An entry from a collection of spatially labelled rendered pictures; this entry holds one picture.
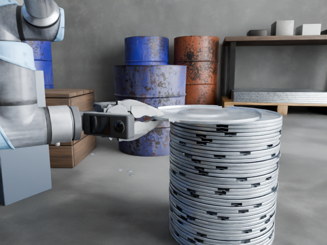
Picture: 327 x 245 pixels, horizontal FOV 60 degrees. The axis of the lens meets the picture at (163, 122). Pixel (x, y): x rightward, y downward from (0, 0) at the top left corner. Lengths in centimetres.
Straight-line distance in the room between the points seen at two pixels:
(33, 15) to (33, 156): 48
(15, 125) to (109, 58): 394
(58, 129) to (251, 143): 41
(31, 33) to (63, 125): 58
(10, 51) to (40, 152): 64
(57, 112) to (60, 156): 84
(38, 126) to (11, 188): 58
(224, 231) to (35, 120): 48
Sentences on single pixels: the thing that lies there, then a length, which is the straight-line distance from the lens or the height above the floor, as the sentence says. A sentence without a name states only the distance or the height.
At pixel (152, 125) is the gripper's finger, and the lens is 65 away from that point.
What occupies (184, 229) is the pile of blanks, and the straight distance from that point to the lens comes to 78.
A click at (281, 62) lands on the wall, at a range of 430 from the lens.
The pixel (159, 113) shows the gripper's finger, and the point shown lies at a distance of 66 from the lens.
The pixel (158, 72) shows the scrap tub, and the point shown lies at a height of 44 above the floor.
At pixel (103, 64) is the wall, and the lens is 449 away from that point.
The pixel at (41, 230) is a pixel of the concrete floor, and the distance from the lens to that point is 93.
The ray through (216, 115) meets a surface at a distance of 68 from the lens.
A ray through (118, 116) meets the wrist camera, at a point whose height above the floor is 36.
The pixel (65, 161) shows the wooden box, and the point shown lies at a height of 3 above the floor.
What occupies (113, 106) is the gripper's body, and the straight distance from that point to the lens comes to 60.
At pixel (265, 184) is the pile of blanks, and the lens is 73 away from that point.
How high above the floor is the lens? 44
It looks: 10 degrees down
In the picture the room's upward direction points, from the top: straight up
